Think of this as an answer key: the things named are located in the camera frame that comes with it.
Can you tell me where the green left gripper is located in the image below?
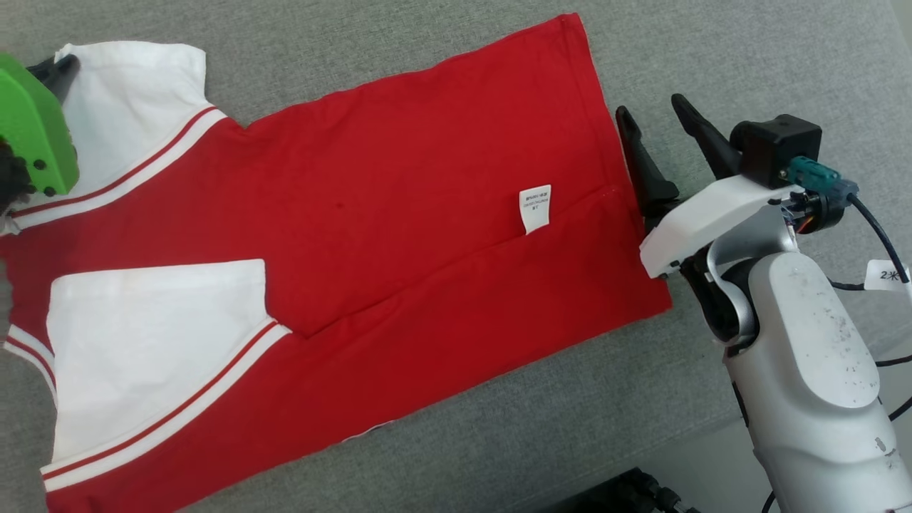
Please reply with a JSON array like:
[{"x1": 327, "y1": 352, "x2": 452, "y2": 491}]
[{"x1": 0, "y1": 53, "x2": 81, "y2": 198}]

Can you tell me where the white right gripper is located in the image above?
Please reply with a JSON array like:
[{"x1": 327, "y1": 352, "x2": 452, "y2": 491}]
[{"x1": 616, "y1": 93, "x2": 806, "y2": 279}]

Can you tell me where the red and white jersey shirt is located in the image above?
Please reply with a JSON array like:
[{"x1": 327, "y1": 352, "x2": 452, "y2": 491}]
[{"x1": 0, "y1": 13, "x2": 674, "y2": 513}]

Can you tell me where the black round right gripper motor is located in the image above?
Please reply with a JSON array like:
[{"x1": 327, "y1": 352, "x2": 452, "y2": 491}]
[{"x1": 784, "y1": 189, "x2": 849, "y2": 234}]

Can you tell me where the white right cable tag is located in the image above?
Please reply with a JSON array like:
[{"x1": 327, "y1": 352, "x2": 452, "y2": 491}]
[{"x1": 864, "y1": 259, "x2": 911, "y2": 291}]

